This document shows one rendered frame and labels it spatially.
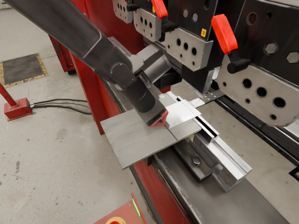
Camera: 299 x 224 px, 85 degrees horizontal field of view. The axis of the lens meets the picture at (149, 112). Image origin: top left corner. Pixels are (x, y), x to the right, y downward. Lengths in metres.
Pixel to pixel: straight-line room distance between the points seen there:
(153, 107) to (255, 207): 0.40
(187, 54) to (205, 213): 0.43
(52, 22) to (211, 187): 0.55
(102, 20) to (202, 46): 0.91
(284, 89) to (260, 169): 1.54
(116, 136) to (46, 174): 1.32
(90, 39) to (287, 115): 0.32
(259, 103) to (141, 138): 0.30
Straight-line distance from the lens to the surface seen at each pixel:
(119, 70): 0.31
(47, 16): 0.28
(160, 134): 0.49
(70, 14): 0.28
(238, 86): 0.35
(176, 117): 0.54
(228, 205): 0.58
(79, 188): 1.58
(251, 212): 0.60
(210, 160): 0.55
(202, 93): 0.48
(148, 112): 0.43
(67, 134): 1.94
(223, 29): 0.31
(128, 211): 0.63
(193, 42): 0.41
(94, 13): 1.20
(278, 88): 0.32
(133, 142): 0.48
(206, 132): 0.53
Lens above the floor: 1.39
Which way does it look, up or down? 46 degrees down
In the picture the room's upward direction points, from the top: straight up
